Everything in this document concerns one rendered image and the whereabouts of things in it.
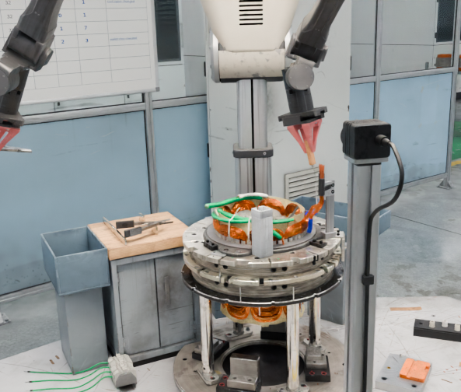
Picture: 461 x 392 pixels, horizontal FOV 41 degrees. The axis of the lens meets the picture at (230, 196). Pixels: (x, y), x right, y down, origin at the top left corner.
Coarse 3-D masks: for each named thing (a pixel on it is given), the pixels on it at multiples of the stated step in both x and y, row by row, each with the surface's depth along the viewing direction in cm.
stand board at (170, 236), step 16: (96, 224) 143; (112, 224) 143; (176, 224) 142; (112, 240) 132; (128, 240) 132; (144, 240) 132; (160, 240) 132; (176, 240) 133; (112, 256) 128; (128, 256) 129
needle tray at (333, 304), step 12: (300, 204) 161; (312, 204) 160; (324, 204) 157; (336, 204) 155; (324, 216) 146; (336, 216) 144; (384, 216) 144; (384, 228) 145; (336, 288) 151; (324, 300) 154; (336, 300) 151; (324, 312) 154; (336, 312) 152
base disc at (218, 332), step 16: (224, 336) 144; (256, 336) 144; (304, 336) 143; (320, 336) 143; (224, 352) 137; (304, 352) 136; (336, 352) 136; (176, 368) 132; (192, 368) 132; (304, 368) 131; (336, 368) 130; (176, 384) 127; (192, 384) 126; (208, 384) 125; (320, 384) 124; (336, 384) 124
